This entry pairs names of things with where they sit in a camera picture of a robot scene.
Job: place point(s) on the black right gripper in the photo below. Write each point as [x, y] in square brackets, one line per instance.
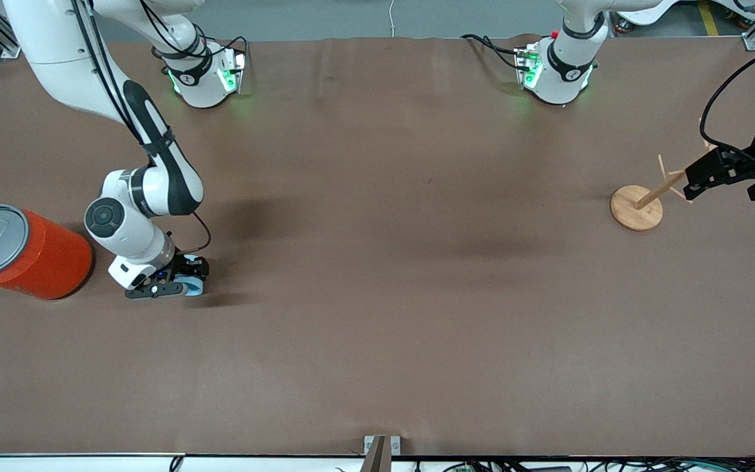
[188, 265]

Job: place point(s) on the light blue plastic cup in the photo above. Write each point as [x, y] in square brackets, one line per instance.
[194, 286]

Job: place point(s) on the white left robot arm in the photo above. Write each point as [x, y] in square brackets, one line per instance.
[558, 72]

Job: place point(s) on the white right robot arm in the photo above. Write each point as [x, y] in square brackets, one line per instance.
[125, 233]

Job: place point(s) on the wooden mug tree stand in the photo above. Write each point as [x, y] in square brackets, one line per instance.
[636, 210]

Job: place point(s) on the orange canister grey lid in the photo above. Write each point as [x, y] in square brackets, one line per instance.
[50, 259]

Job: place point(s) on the brown table cover sheet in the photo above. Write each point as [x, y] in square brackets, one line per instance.
[377, 360]

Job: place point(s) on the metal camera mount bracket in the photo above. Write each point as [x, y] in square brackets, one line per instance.
[381, 455]

